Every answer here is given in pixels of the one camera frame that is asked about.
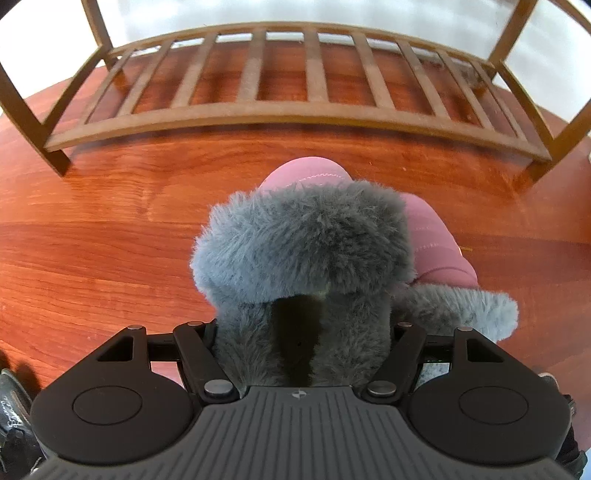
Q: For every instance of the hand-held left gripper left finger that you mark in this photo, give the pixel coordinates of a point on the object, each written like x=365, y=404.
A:
x=199, y=342

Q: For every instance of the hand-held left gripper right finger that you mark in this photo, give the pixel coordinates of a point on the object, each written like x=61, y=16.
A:
x=407, y=342

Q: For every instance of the pink boot with grey fur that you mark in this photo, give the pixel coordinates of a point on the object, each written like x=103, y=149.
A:
x=438, y=244
x=300, y=240

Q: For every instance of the wooden shoe rack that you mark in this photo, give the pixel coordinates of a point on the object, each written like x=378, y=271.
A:
x=295, y=113

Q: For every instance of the black shoe with white sole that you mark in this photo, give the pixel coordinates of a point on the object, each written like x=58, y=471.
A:
x=571, y=438

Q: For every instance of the black patterned shoe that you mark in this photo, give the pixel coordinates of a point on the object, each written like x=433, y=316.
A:
x=14, y=410

